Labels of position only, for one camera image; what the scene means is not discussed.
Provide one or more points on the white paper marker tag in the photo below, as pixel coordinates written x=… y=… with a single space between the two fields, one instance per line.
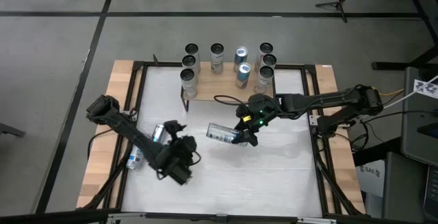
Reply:
x=426 y=88

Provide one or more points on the white Celsius can pineapple print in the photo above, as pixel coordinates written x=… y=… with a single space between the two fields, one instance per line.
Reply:
x=188 y=80
x=191 y=48
x=189 y=60

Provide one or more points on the yellow tape tag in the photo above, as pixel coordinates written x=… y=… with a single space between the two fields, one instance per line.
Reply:
x=246 y=118

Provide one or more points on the black tripod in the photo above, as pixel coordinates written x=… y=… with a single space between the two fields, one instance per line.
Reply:
x=337 y=6

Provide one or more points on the black keyboard device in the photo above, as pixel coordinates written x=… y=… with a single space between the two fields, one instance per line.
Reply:
x=432 y=191

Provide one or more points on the grey box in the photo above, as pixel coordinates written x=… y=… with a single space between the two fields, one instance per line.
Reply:
x=403 y=186

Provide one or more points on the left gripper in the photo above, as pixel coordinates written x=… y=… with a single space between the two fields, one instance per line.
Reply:
x=179 y=162

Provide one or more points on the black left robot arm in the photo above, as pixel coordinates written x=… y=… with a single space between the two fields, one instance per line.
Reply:
x=126 y=128

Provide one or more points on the black aluminium table frame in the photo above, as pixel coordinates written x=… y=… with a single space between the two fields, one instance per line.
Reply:
x=316 y=169

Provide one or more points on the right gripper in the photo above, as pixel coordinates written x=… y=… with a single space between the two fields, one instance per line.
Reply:
x=261 y=111

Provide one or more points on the grey cabinet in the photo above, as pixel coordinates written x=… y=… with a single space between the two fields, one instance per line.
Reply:
x=419 y=121

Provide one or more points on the grey stand foot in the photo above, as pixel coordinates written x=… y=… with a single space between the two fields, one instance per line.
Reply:
x=10 y=129

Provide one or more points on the black tablet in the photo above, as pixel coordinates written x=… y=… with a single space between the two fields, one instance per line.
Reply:
x=429 y=129

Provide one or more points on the silver metal bracket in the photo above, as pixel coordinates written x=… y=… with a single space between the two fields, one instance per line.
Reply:
x=316 y=220
x=123 y=215

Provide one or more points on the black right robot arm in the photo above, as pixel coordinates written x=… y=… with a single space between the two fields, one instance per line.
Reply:
x=325 y=100

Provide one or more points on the white cardboard box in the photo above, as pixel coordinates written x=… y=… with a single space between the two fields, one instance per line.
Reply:
x=369 y=174

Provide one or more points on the white Celsius can blue palm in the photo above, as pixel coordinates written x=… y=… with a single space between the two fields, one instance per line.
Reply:
x=222 y=133
x=135 y=159
x=217 y=59

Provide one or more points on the wooden shelf black metal legs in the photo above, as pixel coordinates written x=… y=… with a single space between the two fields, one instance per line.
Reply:
x=222 y=87

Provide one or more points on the black metal stand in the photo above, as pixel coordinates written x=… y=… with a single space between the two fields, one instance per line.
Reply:
x=421 y=18

